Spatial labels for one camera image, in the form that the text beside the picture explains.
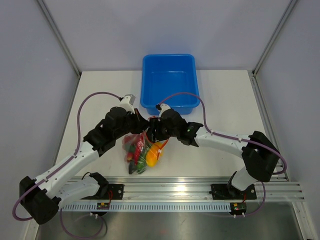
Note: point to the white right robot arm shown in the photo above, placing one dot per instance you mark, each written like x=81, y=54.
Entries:
x=259, y=155

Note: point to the aluminium frame post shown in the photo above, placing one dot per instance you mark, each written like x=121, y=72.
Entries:
x=59, y=37
x=275, y=35

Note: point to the right aluminium frame post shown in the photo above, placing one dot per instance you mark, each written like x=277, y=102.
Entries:
x=275, y=35

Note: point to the white slotted cable duct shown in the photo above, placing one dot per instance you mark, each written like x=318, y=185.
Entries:
x=148, y=207

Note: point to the red fake chili pepper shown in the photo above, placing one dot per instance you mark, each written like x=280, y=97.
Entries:
x=139, y=148

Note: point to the green fake cucumber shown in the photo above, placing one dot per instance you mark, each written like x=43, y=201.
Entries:
x=138, y=168

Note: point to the clear zip top bag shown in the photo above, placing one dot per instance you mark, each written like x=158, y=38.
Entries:
x=148, y=143

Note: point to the left aluminium frame post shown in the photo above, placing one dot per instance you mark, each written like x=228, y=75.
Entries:
x=59, y=37

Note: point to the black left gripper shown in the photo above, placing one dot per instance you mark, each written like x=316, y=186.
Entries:
x=141, y=123

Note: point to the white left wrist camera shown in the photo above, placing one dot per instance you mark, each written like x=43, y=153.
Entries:
x=127, y=103

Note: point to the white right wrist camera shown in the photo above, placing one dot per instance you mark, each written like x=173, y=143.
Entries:
x=162, y=108

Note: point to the red yellow fake grapes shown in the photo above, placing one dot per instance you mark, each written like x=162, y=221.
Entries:
x=129, y=145

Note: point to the yellow fake bell pepper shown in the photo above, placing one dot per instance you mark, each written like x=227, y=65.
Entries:
x=153, y=154

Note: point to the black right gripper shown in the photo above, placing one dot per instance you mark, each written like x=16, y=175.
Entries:
x=155, y=123

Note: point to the blue plastic bin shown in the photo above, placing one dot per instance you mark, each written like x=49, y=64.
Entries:
x=172, y=78

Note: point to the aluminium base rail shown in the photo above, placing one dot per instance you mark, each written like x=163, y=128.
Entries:
x=150, y=189

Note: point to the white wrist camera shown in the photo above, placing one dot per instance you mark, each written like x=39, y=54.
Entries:
x=127, y=103
x=162, y=108

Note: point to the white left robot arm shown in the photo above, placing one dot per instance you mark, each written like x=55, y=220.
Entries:
x=43, y=196

